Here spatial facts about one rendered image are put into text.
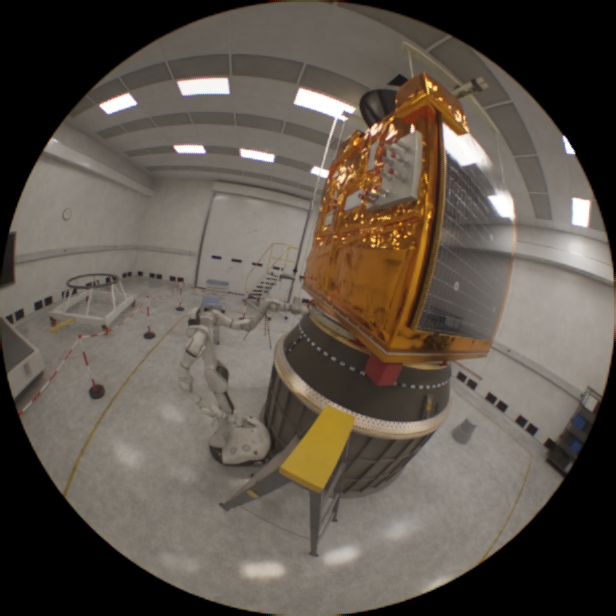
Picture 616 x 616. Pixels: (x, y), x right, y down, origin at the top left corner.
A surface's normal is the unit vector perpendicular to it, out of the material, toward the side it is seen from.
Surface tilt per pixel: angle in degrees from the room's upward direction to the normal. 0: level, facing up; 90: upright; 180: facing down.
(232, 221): 90
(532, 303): 90
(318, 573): 0
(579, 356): 90
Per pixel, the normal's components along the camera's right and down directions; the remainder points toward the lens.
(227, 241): 0.26, 0.29
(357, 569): 0.23, -0.94
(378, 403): -0.14, -0.30
